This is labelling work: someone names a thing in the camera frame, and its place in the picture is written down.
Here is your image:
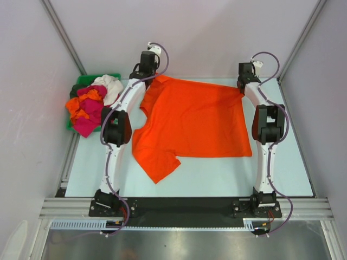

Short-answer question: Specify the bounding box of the orange t-shirt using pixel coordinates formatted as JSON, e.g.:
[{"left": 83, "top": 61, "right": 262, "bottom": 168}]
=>
[
  {"left": 65, "top": 88, "right": 103, "bottom": 126},
  {"left": 132, "top": 75, "right": 252, "bottom": 184}
]

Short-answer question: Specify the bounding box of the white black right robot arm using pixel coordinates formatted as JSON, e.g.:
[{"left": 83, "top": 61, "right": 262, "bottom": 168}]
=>
[{"left": 233, "top": 62, "right": 285, "bottom": 218}]

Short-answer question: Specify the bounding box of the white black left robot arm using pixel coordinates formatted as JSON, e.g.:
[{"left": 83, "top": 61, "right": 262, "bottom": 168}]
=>
[{"left": 89, "top": 46, "right": 162, "bottom": 217}]

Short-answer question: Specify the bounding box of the white t-shirt in bin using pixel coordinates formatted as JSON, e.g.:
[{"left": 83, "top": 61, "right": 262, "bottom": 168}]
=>
[{"left": 91, "top": 74, "right": 124, "bottom": 106}]

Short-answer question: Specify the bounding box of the green plastic bin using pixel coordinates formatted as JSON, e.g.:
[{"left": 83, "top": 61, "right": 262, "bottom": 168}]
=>
[{"left": 66, "top": 73, "right": 121, "bottom": 134}]

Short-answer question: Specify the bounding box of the magenta t-shirt in bin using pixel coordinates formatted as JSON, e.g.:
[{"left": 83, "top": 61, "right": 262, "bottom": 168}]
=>
[{"left": 66, "top": 85, "right": 107, "bottom": 138}]

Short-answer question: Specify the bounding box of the dark green t-shirt in bin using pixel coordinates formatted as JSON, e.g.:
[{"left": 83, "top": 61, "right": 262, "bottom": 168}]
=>
[{"left": 69, "top": 84, "right": 87, "bottom": 99}]

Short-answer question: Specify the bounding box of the orange t-shirt in bin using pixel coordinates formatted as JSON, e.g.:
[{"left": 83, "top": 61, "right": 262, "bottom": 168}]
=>
[{"left": 65, "top": 88, "right": 103, "bottom": 126}]

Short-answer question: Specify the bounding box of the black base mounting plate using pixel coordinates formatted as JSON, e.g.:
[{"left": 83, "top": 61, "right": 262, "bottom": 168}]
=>
[{"left": 88, "top": 197, "right": 282, "bottom": 229}]

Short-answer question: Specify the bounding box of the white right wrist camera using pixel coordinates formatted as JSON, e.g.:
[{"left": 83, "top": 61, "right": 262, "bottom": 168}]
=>
[{"left": 250, "top": 58, "right": 264, "bottom": 77}]

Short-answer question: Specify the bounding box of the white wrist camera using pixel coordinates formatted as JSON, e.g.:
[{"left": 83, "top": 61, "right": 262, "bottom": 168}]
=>
[
  {"left": 147, "top": 42, "right": 162, "bottom": 58},
  {"left": 250, "top": 58, "right": 264, "bottom": 77}
]

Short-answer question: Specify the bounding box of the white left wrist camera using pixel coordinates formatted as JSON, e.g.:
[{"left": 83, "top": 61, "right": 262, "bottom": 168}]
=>
[{"left": 147, "top": 42, "right": 162, "bottom": 58}]

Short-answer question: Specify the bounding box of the aluminium frame rail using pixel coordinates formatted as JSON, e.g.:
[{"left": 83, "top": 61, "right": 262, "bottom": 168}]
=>
[{"left": 39, "top": 197, "right": 333, "bottom": 220}]

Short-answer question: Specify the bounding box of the slotted grey cable duct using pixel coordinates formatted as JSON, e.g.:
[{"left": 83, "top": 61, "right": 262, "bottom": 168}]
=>
[{"left": 50, "top": 219, "right": 269, "bottom": 231}]

